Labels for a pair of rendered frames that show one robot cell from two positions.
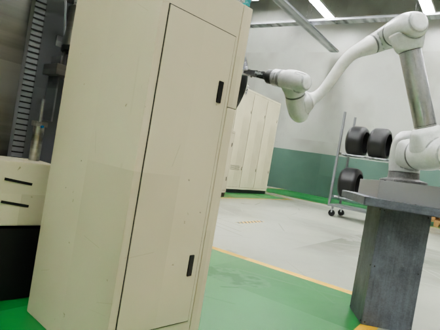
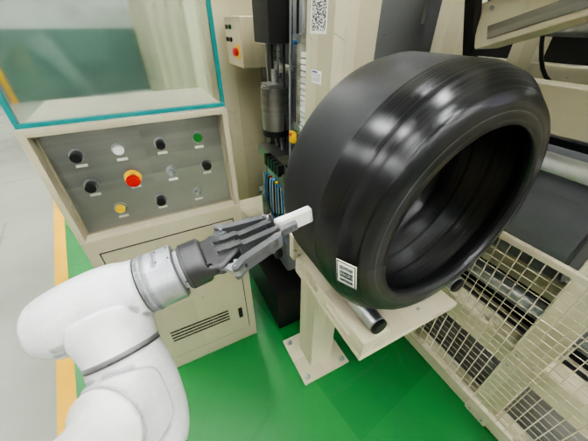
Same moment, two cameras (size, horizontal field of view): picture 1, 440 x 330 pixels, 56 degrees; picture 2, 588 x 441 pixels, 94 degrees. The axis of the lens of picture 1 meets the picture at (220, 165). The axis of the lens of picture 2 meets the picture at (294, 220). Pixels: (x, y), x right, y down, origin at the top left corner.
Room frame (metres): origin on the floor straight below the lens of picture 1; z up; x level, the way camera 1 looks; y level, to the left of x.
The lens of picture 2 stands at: (2.41, -0.44, 1.49)
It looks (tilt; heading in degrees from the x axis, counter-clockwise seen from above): 36 degrees down; 110
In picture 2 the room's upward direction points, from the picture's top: straight up
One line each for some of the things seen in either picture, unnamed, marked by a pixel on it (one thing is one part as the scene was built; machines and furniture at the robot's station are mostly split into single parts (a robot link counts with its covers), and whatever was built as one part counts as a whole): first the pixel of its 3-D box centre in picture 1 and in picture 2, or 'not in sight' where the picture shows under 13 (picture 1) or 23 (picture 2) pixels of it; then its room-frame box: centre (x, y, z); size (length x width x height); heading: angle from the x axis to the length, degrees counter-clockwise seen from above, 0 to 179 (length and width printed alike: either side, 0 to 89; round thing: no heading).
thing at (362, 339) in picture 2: not in sight; (335, 292); (2.34, 0.12, 0.83); 0.36 x 0.09 x 0.06; 137
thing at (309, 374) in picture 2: not in sight; (314, 350); (2.23, 0.38, 0.01); 0.27 x 0.27 x 0.02; 47
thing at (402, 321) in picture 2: not in sight; (370, 284); (2.43, 0.22, 0.80); 0.37 x 0.36 x 0.02; 47
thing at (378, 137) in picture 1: (375, 169); not in sight; (7.39, -2.77, 0.96); 1.30 x 0.62 x 1.92; 54
